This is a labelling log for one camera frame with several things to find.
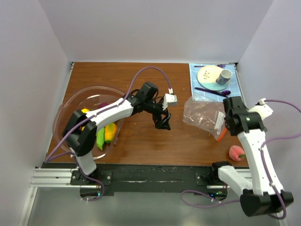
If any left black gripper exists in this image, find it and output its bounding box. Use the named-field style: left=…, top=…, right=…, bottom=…
left=144, top=98, right=171, bottom=130

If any clear zip top bag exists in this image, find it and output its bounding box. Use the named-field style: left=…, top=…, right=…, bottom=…
left=182, top=97, right=227, bottom=142

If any pink fake peach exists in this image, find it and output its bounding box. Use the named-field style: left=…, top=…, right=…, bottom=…
left=229, top=145, right=246, bottom=161

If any orange fake fruit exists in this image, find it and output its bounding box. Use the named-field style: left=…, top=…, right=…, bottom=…
left=104, top=123, right=118, bottom=144

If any purple fake onion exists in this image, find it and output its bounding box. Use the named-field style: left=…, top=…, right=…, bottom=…
left=98, top=103, right=109, bottom=109

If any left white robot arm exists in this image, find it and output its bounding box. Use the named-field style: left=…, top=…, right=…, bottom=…
left=62, top=82, right=177, bottom=185

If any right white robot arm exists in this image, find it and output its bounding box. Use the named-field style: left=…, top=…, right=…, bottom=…
left=209, top=97, right=294, bottom=219

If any purple spoon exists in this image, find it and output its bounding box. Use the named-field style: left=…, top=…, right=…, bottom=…
left=213, top=90, right=231, bottom=96

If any blue checkered cloth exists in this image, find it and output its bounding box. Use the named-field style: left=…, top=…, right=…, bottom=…
left=189, top=63, right=242, bottom=102

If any grey white mug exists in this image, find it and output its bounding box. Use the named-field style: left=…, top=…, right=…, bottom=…
left=215, top=69, right=232, bottom=85

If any cream floral plate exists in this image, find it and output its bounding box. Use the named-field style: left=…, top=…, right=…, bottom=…
left=197, top=65, right=227, bottom=91

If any clear plastic bowl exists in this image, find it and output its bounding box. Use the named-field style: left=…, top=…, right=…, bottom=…
left=52, top=85, right=125, bottom=160

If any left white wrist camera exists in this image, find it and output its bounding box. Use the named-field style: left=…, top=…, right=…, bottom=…
left=162, top=94, right=178, bottom=110

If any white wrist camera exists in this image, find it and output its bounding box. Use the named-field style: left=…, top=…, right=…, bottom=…
left=162, top=94, right=178, bottom=110
left=248, top=98, right=273, bottom=120

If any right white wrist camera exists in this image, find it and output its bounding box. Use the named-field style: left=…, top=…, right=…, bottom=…
left=248, top=98, right=273, bottom=120

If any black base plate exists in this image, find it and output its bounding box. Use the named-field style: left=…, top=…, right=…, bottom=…
left=70, top=163, right=238, bottom=196

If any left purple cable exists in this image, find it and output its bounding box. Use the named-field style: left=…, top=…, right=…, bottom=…
left=44, top=66, right=174, bottom=202

